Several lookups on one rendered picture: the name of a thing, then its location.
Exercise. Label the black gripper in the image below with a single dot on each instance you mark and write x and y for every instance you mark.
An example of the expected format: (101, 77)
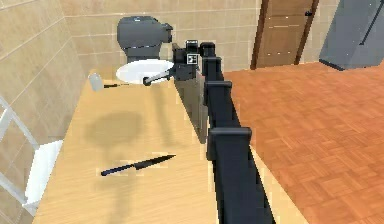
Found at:
(182, 71)

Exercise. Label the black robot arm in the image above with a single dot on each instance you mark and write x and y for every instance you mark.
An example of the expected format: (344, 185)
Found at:
(233, 166)

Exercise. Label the dark grey kettle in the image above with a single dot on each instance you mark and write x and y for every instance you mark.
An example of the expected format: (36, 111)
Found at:
(141, 35)

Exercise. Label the white round plate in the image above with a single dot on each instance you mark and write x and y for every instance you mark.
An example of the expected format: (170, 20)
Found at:
(136, 71)

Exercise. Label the light wood counter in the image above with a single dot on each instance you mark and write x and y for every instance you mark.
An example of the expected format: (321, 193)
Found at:
(133, 133)

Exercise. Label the black kitchen knife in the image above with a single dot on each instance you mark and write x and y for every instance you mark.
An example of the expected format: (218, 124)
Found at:
(138, 164)

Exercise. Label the brown wooden door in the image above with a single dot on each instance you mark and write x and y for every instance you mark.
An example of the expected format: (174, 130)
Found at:
(283, 33)

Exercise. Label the grey fridge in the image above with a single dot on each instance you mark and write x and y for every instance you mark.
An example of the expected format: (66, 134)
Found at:
(353, 33)

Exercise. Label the white window frame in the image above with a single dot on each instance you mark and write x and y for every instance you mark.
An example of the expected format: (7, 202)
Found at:
(23, 160)

